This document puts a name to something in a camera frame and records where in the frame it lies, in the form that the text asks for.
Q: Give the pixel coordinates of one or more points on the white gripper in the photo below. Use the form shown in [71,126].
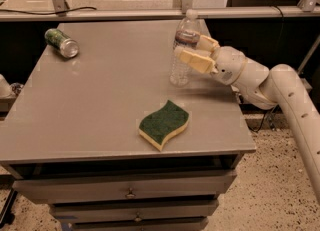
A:
[229,64]

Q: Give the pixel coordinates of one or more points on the clear plastic water bottle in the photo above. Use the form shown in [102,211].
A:
[187,35]

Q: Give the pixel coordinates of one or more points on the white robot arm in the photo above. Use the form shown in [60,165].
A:
[264,88]

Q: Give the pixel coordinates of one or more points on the green and yellow sponge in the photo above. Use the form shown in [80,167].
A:
[162,125]

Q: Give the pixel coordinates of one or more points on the grey drawer cabinet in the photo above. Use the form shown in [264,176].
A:
[71,139]

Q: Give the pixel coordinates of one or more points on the green soda can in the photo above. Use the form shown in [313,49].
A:
[65,45]

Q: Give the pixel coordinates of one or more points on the white object at left edge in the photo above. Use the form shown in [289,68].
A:
[5,87]

